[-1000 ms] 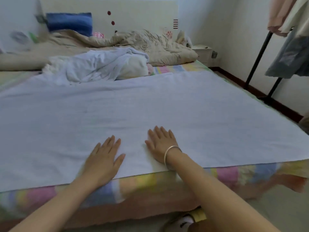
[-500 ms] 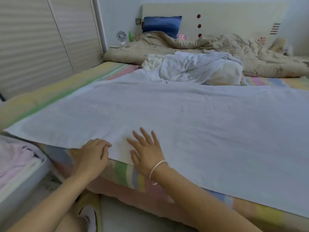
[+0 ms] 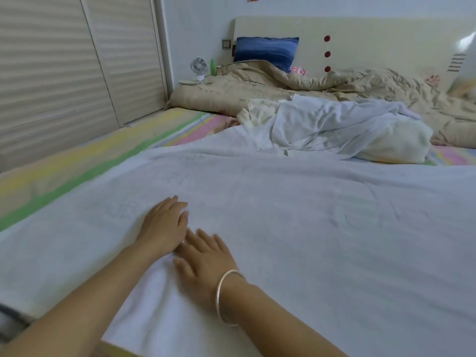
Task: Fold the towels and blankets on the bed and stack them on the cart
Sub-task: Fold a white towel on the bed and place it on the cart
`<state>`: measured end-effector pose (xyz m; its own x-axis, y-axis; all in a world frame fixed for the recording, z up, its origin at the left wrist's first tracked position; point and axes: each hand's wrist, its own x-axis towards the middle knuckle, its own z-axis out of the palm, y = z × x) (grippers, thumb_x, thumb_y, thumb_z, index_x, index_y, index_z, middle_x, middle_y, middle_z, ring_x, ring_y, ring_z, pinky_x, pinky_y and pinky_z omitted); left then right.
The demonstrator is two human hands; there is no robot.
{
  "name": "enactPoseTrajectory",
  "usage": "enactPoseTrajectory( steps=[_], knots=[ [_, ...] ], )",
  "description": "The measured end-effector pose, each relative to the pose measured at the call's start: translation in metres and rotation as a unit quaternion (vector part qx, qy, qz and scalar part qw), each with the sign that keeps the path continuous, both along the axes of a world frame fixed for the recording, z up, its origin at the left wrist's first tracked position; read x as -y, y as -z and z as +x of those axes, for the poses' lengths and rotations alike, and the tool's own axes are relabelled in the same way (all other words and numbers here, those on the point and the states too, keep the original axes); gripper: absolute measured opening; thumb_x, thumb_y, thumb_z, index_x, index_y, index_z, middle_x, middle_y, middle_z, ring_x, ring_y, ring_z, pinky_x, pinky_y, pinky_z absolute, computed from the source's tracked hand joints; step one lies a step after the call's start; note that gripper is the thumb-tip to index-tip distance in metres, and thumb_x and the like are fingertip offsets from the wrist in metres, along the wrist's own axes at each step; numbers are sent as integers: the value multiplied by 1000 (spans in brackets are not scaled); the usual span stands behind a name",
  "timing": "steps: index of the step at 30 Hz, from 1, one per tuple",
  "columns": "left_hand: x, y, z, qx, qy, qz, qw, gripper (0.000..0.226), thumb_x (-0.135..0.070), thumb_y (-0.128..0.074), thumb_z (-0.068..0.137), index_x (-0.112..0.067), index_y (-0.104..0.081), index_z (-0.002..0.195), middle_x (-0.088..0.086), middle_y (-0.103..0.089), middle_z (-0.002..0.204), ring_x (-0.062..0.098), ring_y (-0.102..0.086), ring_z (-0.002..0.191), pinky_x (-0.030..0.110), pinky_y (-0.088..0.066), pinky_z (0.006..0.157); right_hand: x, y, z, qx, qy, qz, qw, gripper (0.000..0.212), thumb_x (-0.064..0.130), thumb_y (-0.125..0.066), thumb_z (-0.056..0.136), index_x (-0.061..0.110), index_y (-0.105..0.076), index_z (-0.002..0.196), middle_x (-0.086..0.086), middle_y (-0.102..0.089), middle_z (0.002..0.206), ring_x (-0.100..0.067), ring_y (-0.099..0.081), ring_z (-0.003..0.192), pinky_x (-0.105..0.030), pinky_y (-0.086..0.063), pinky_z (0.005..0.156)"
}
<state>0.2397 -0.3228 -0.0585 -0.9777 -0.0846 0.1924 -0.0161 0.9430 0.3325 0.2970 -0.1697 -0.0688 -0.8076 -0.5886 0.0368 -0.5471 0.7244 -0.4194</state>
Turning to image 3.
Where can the person's left hand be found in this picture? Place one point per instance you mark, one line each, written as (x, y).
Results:
(163, 228)

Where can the person's right hand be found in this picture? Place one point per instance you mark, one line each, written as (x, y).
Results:
(204, 267)

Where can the white towel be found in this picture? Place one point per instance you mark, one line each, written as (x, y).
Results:
(335, 226)

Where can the cream fleece blanket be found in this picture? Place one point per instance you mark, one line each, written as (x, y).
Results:
(401, 148)

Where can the person's left forearm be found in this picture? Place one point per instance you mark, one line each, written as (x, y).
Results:
(74, 316)

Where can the person's right forearm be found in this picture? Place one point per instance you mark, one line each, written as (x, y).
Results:
(290, 331)

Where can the striped pastel bed sheet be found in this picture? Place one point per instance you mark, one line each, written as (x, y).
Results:
(67, 174)

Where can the beige quilt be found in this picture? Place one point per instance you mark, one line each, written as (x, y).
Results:
(230, 89)

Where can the small white desk fan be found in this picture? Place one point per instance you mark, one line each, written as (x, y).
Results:
(199, 67)

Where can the green bottle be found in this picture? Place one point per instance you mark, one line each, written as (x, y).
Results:
(213, 68)

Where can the blue pillow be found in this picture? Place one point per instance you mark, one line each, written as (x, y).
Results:
(266, 52)

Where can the pink patterned pillow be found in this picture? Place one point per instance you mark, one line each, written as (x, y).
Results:
(297, 71)

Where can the white headboard with red dots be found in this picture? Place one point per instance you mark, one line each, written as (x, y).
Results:
(387, 44)

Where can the cream plush toy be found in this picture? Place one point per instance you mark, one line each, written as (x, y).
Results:
(462, 89)

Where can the wall switch plate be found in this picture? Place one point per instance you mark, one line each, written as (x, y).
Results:
(226, 43)

